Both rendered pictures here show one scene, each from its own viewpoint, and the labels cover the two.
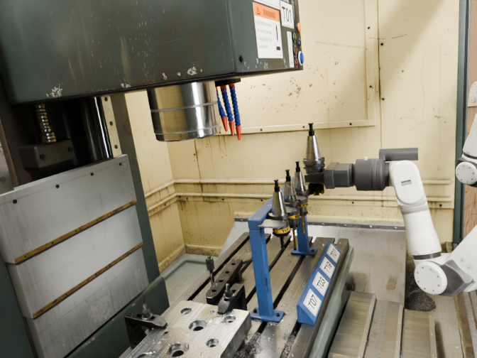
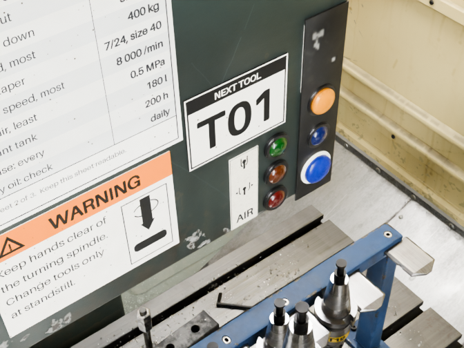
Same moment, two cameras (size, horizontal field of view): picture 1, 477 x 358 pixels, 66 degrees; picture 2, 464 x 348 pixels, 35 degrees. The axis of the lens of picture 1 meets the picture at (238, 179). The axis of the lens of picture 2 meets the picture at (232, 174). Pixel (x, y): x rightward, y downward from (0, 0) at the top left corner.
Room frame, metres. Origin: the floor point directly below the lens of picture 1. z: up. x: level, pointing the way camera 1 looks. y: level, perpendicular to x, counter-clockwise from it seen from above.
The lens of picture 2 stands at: (0.58, -0.37, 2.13)
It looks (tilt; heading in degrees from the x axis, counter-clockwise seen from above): 44 degrees down; 27
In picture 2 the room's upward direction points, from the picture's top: 2 degrees counter-clockwise
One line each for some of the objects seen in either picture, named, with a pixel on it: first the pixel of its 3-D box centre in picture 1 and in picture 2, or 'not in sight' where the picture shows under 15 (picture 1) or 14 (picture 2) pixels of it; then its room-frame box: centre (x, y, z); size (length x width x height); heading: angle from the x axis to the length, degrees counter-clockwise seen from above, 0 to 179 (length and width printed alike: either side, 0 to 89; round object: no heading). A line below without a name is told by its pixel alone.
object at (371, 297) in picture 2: not in sight; (362, 293); (1.28, -0.23, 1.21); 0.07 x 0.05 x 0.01; 63
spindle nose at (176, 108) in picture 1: (184, 111); not in sight; (0.89, 0.11, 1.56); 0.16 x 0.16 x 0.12
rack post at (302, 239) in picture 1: (301, 219); (375, 298); (1.40, -0.23, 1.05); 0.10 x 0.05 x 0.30; 63
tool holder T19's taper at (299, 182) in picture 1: (299, 180); (337, 293); (1.23, -0.21, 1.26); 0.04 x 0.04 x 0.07
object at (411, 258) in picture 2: not in sight; (412, 259); (1.37, -0.28, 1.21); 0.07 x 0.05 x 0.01; 63
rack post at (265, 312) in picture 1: (261, 273); not in sight; (1.01, -0.03, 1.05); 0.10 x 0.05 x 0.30; 63
